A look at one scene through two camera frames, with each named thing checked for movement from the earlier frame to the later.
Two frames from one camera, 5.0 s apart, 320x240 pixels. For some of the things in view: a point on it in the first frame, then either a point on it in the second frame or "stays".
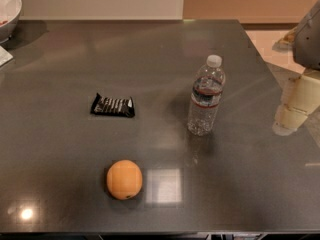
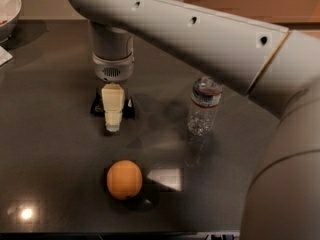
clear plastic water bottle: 207,96 stays
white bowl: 10,12 stays
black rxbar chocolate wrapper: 111,106 stays
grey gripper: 308,42 to 113,70
